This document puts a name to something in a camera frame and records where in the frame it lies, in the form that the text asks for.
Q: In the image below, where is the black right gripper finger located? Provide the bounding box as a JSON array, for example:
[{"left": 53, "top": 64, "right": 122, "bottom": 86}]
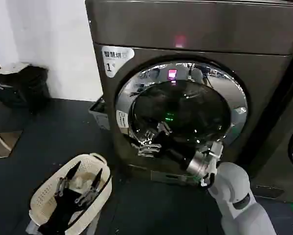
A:
[
  {"left": 139, "top": 129, "right": 160, "bottom": 145},
  {"left": 137, "top": 143, "right": 163, "bottom": 158}
]

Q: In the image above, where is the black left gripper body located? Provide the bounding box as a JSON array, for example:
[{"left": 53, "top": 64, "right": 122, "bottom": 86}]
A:
[{"left": 37, "top": 188, "right": 89, "bottom": 235}]

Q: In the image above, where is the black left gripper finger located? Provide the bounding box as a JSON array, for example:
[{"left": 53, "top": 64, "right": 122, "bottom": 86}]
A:
[
  {"left": 74, "top": 168, "right": 104, "bottom": 205},
  {"left": 54, "top": 160, "right": 82, "bottom": 197}
]

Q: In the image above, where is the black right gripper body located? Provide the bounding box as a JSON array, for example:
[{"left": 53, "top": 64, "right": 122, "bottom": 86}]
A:
[{"left": 152, "top": 133, "right": 196, "bottom": 170}]

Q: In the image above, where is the white cloth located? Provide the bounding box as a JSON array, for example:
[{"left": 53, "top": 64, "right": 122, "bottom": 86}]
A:
[{"left": 70, "top": 171, "right": 94, "bottom": 189}]

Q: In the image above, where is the cream perforated laundry basket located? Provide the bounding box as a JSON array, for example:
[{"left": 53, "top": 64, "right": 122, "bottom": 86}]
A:
[{"left": 29, "top": 153, "right": 113, "bottom": 234}]

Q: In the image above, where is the brown flat board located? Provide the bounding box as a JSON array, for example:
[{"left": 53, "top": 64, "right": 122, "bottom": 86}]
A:
[{"left": 0, "top": 123, "right": 23, "bottom": 160}]

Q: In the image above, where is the black round bin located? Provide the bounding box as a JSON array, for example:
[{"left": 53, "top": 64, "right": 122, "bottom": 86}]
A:
[{"left": 0, "top": 64, "right": 51, "bottom": 115}]

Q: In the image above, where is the pale cardboard piece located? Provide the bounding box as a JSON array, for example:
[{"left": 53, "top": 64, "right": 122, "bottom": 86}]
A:
[{"left": 0, "top": 62, "right": 30, "bottom": 74}]

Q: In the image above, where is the grey dryer with number sticker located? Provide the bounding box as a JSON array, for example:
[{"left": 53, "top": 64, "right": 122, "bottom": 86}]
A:
[{"left": 85, "top": 0, "right": 293, "bottom": 194}]

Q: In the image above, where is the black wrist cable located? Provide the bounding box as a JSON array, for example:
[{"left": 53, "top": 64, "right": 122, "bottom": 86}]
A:
[{"left": 199, "top": 171, "right": 218, "bottom": 188}]

